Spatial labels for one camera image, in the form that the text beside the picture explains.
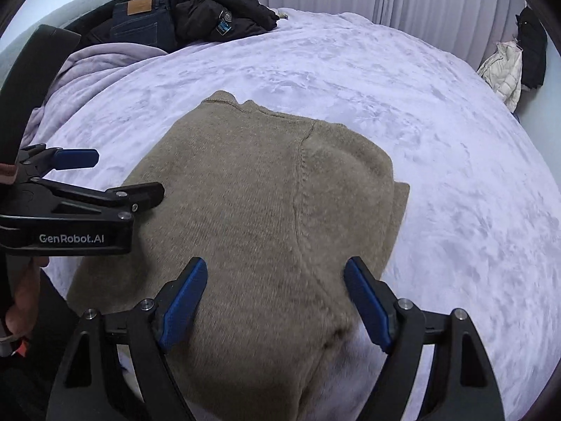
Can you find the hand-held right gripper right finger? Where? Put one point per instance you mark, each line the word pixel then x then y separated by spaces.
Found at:
pixel 368 307

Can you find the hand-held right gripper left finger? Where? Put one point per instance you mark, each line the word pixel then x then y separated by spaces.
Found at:
pixel 184 302

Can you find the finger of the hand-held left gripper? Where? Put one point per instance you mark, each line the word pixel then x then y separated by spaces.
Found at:
pixel 140 195
pixel 76 158

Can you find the tan knit sweater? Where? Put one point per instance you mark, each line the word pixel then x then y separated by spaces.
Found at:
pixel 245 210

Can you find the person's left hand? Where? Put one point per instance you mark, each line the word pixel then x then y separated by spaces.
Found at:
pixel 26 302

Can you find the dark blue jeans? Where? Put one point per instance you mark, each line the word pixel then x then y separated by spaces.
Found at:
pixel 140 26

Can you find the grey bed headboard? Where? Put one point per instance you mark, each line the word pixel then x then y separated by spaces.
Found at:
pixel 65 8

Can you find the black puffer jacket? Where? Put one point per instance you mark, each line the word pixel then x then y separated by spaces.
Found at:
pixel 236 13

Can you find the cream puffer jacket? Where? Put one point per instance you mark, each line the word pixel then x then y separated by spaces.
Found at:
pixel 504 74

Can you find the black hanging jacket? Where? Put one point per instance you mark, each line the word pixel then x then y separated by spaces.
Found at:
pixel 532 52

